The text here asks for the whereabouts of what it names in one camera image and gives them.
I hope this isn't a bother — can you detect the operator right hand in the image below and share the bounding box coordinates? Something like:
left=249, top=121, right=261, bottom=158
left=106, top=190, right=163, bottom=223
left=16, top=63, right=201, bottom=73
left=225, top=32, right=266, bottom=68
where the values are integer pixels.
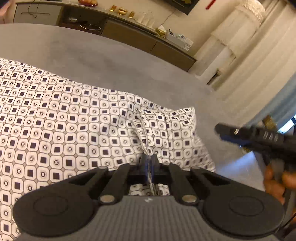
left=263, top=164, right=296, bottom=205

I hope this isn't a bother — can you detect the orange fruit plate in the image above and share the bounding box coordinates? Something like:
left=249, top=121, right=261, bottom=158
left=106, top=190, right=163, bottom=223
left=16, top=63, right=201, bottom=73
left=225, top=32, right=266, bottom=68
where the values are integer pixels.
left=78, top=0, right=98, bottom=6

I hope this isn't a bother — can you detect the long low TV cabinet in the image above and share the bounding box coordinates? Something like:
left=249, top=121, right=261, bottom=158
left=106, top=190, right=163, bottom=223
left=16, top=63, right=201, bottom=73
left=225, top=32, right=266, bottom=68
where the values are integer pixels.
left=13, top=1, right=196, bottom=71

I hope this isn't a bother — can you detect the cream curtain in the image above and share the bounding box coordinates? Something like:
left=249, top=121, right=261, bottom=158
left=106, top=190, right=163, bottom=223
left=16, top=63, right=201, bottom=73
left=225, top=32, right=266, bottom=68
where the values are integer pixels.
left=189, top=1, right=295, bottom=125

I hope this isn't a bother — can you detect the white black patterned garment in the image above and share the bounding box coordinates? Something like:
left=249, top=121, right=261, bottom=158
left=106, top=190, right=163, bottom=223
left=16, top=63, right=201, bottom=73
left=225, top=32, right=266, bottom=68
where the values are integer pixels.
left=1, top=59, right=215, bottom=240

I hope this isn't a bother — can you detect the dark framed wall picture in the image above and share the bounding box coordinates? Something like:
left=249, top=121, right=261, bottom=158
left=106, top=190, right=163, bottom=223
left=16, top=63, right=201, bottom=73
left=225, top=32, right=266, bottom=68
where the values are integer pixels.
left=164, top=0, right=199, bottom=15

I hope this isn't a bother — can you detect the white box on cabinet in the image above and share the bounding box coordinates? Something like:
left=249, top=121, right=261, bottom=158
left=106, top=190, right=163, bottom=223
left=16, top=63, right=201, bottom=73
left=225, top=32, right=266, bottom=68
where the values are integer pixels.
left=166, top=29, right=194, bottom=51

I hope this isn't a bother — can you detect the grey bed sheet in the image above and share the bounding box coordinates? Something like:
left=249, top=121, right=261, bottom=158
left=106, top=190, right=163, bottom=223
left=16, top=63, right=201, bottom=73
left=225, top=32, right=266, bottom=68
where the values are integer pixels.
left=1, top=24, right=264, bottom=190

